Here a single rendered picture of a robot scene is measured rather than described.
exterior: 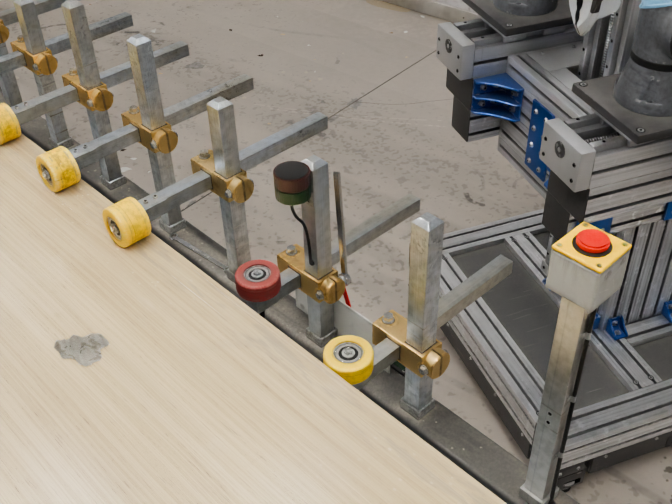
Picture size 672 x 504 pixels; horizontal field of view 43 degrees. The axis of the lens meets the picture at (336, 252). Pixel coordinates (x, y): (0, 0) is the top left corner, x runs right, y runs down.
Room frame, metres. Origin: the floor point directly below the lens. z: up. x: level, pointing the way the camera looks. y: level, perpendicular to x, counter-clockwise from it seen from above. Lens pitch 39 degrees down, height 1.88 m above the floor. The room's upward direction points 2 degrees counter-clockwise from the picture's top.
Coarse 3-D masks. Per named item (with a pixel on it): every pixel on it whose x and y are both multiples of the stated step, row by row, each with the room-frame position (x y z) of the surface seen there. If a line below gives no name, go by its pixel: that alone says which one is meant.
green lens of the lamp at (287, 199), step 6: (276, 192) 1.12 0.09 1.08; (282, 192) 1.12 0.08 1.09; (300, 192) 1.11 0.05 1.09; (306, 192) 1.12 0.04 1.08; (276, 198) 1.13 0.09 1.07; (282, 198) 1.11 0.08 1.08; (288, 198) 1.11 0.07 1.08; (294, 198) 1.11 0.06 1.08; (300, 198) 1.11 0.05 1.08; (306, 198) 1.12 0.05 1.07; (288, 204) 1.11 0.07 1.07; (294, 204) 1.11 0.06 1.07
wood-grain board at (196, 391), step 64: (0, 192) 1.41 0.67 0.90; (64, 192) 1.40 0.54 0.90; (0, 256) 1.20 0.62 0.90; (64, 256) 1.20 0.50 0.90; (128, 256) 1.19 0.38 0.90; (0, 320) 1.03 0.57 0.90; (64, 320) 1.03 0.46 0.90; (128, 320) 1.02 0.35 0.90; (192, 320) 1.02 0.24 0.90; (256, 320) 1.01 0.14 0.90; (0, 384) 0.89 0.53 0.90; (64, 384) 0.89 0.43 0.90; (128, 384) 0.88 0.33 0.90; (192, 384) 0.88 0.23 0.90; (256, 384) 0.87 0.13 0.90; (320, 384) 0.87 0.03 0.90; (0, 448) 0.77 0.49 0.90; (64, 448) 0.76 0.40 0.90; (128, 448) 0.76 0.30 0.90; (192, 448) 0.76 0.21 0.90; (256, 448) 0.75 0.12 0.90; (320, 448) 0.75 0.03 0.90; (384, 448) 0.75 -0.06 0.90
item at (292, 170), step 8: (280, 168) 1.15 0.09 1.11; (288, 168) 1.14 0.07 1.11; (296, 168) 1.14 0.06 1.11; (304, 168) 1.14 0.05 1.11; (280, 176) 1.12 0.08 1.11; (288, 176) 1.12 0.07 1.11; (296, 176) 1.12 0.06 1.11; (304, 176) 1.12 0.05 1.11; (296, 192) 1.11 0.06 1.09; (312, 192) 1.15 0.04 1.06; (312, 200) 1.15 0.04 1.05; (296, 216) 1.14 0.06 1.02; (304, 224) 1.15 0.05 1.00; (312, 264) 1.15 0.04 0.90
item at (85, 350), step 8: (72, 336) 0.97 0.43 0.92; (88, 336) 0.98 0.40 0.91; (96, 336) 0.97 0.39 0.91; (56, 344) 0.96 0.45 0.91; (64, 344) 0.96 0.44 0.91; (72, 344) 0.96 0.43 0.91; (80, 344) 0.96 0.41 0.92; (88, 344) 0.96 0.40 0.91; (96, 344) 0.96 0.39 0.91; (104, 344) 0.96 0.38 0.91; (64, 352) 0.94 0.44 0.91; (72, 352) 0.95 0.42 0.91; (80, 352) 0.94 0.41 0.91; (88, 352) 0.94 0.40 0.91; (96, 352) 0.95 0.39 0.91; (80, 360) 0.93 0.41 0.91; (88, 360) 0.93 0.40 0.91; (96, 360) 0.93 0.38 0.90
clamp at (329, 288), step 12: (300, 252) 1.22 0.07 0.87; (288, 264) 1.20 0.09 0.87; (300, 264) 1.19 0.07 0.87; (300, 276) 1.17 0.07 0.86; (312, 276) 1.16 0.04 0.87; (324, 276) 1.15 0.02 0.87; (336, 276) 1.16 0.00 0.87; (300, 288) 1.17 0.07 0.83; (312, 288) 1.15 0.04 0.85; (324, 288) 1.13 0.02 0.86; (336, 288) 1.14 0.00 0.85; (324, 300) 1.13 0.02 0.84; (336, 300) 1.14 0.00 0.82
